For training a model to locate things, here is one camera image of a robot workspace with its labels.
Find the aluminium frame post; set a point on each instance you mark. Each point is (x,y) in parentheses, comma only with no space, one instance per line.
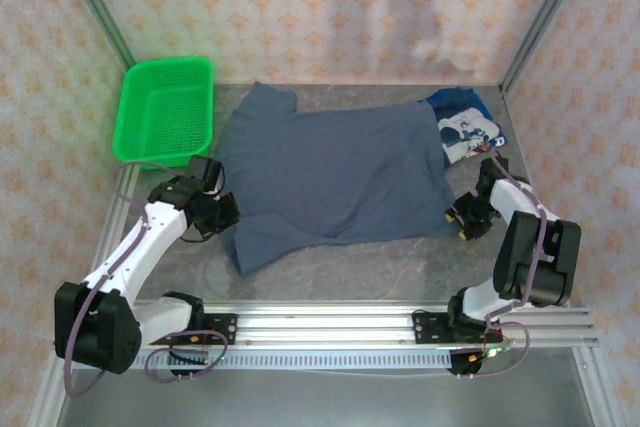
(95,4)
(542,17)

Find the green plastic mesh basket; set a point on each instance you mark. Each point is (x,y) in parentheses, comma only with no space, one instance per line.
(165,112)

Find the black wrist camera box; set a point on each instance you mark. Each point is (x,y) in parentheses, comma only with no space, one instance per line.
(205,172)
(492,172)

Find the teal cartoon print t-shirt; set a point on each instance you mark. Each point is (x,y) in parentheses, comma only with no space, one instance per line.
(462,137)

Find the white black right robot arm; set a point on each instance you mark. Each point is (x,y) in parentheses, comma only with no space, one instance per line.
(510,202)

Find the slate blue plain t-shirt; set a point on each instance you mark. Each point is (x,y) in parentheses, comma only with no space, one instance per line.
(330,172)

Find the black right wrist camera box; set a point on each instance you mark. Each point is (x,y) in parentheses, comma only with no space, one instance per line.
(492,172)

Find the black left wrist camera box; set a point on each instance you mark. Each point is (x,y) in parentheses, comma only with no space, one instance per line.
(205,172)

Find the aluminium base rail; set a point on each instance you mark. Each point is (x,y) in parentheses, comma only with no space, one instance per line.
(325,322)

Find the small green-lit circuit board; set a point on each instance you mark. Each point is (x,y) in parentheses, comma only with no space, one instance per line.
(495,352)

